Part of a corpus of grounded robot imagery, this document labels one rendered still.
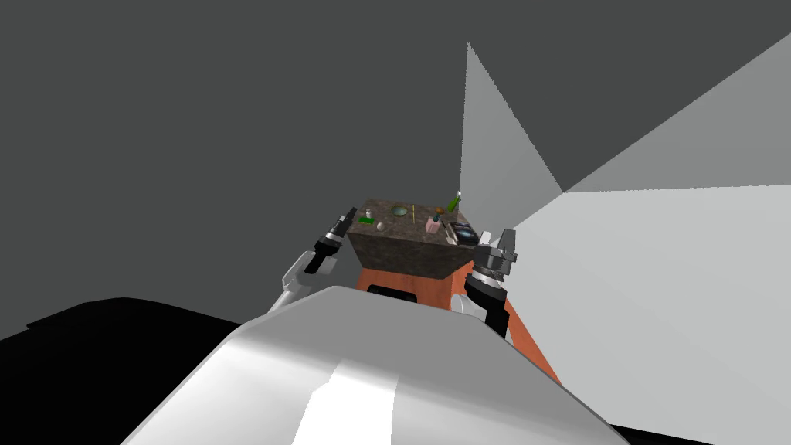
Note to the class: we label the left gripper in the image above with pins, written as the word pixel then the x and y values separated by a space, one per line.
pixel 346 224

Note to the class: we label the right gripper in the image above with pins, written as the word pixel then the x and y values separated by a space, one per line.
pixel 493 259

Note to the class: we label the green bowl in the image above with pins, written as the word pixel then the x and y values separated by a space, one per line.
pixel 399 211

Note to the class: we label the brown stone top orange table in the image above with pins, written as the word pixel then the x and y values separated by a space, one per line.
pixel 408 256

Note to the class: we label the pink soap dispenser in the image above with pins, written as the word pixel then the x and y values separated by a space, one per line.
pixel 433 225

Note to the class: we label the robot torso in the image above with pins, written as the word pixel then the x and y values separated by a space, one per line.
pixel 346 383

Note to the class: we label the white knife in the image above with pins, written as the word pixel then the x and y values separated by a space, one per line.
pixel 448 233

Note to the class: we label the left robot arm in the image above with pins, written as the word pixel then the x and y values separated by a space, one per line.
pixel 304 275

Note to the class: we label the flat green bar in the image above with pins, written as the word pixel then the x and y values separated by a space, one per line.
pixel 366 220

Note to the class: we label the green bottle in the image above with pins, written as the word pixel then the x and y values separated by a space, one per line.
pixel 454 202

